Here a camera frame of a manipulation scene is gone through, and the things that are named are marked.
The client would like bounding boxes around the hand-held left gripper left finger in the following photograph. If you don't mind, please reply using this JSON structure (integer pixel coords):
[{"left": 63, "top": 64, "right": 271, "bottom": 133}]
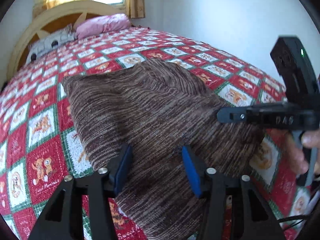
[{"left": 27, "top": 144, "right": 134, "bottom": 240}]

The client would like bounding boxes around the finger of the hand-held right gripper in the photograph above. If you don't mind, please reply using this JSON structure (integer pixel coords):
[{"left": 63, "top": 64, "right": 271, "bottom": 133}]
[{"left": 216, "top": 106, "right": 248, "bottom": 124}]

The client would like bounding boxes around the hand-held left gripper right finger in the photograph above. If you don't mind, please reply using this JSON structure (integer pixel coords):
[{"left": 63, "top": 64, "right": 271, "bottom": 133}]
[{"left": 181, "top": 145, "right": 287, "bottom": 240}]

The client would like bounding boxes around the brown knitted sweater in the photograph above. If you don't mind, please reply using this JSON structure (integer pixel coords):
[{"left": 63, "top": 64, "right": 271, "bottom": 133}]
[{"left": 61, "top": 59, "right": 265, "bottom": 240}]

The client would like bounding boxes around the person's right hand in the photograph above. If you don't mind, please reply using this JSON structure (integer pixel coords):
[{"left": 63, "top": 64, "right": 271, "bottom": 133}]
[{"left": 285, "top": 129, "right": 320, "bottom": 175}]

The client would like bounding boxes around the red checked printed blanket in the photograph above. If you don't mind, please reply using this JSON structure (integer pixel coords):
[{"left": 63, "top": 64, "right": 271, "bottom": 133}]
[{"left": 0, "top": 26, "right": 313, "bottom": 240}]

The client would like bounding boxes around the pink pillow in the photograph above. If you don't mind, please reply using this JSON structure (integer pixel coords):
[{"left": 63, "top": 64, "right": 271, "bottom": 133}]
[{"left": 75, "top": 14, "right": 132, "bottom": 40}]

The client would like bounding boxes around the grey patterned pillow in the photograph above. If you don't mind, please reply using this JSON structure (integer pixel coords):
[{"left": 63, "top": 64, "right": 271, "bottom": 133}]
[{"left": 26, "top": 24, "right": 75, "bottom": 63}]

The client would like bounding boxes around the cream wooden headboard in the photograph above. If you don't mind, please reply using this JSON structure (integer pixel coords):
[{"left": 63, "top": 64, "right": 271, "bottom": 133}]
[{"left": 6, "top": 0, "right": 125, "bottom": 85}]

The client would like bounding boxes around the black cable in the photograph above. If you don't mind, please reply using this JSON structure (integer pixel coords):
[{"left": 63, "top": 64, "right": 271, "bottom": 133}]
[{"left": 277, "top": 214, "right": 313, "bottom": 230}]

